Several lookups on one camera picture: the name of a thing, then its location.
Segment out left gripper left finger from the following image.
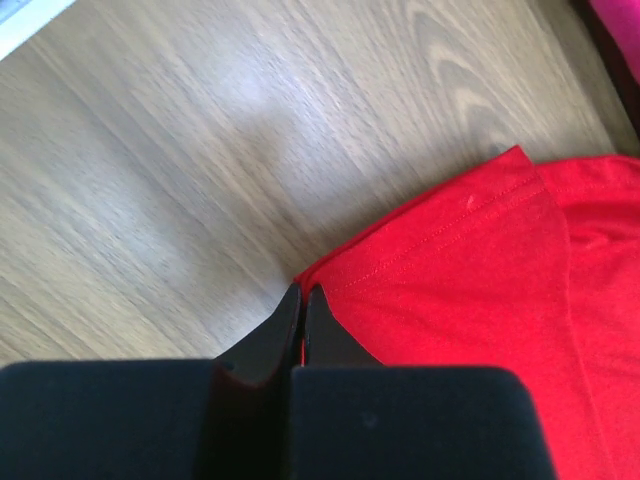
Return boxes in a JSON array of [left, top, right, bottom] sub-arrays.
[[1, 285, 301, 479]]

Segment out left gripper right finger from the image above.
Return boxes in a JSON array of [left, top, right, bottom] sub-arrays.
[[290, 288, 556, 479]]

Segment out dark red folded t shirt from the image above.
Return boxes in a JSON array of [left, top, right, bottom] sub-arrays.
[[571, 1, 639, 136]]

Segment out magenta folded t shirt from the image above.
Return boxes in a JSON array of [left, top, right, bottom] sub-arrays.
[[590, 0, 640, 81]]

